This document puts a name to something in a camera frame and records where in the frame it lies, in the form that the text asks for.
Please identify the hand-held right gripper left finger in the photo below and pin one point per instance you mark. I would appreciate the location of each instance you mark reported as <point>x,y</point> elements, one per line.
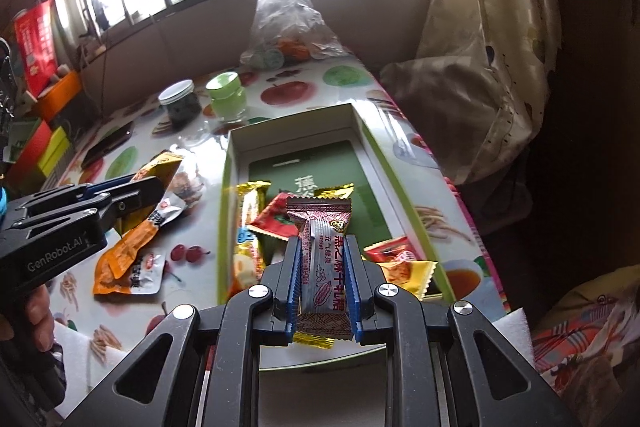
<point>292,287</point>

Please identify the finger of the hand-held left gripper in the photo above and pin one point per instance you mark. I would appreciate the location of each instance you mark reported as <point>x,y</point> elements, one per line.
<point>140,202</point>
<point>110,187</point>

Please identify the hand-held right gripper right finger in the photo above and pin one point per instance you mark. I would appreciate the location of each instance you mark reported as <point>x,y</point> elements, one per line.
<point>352,287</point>

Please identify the dark red silver candy packet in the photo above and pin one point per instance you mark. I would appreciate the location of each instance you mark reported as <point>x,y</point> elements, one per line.
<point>322,267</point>

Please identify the orange clear snack packet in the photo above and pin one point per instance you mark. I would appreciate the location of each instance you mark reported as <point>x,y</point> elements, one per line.
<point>185,182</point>

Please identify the long orange snack packet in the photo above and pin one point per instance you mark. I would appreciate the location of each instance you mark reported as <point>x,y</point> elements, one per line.
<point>125,252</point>

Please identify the yellow serrated snack packet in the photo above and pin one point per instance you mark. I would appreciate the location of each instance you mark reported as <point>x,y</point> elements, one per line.
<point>405,277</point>

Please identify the white silver snack packet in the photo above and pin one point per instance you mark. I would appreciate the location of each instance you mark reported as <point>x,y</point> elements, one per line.
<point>147,267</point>

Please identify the yellow blue-print snack packet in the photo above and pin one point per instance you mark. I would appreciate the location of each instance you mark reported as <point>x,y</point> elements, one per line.
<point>250,217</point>

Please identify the small yellow snack packet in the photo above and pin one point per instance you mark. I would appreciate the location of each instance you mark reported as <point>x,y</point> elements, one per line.
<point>332,192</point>

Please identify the green cardboard box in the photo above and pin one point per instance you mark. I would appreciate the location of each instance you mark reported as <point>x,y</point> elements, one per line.
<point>325,162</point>

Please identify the person's left hand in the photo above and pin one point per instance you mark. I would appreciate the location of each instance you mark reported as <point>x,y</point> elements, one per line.
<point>40,312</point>

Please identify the black phone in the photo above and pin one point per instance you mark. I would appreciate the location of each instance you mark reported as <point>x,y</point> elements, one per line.
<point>107,144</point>

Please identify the red black snack packet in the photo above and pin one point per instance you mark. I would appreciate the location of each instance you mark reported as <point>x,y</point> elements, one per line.
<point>392,252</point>

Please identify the yellow-green box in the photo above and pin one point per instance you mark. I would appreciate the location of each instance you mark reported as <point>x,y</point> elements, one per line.
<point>57,152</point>

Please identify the red box with green inside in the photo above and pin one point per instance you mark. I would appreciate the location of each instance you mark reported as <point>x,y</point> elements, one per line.
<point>30,157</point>

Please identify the dark jar with clear lid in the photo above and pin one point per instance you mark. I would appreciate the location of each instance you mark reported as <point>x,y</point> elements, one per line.
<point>180,107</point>

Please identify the orange box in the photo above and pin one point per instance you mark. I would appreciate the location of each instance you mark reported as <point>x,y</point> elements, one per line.
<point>60,94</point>

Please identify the green plastic jar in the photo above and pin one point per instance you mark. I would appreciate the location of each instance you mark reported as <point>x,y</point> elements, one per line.
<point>227,99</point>

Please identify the red carton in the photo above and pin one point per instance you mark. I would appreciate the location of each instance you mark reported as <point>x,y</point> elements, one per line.
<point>37,47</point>

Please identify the fruit print tablecloth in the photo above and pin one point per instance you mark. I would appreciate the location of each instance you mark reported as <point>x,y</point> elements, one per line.
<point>310,82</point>

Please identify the clear plastic bag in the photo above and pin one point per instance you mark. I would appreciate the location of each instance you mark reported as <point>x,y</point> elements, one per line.
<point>290,22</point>

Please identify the colourful printed blanket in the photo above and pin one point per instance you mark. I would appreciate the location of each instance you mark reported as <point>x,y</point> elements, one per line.
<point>585,347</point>

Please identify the cream curtain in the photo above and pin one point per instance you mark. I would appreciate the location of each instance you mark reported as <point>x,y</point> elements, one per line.
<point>480,32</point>

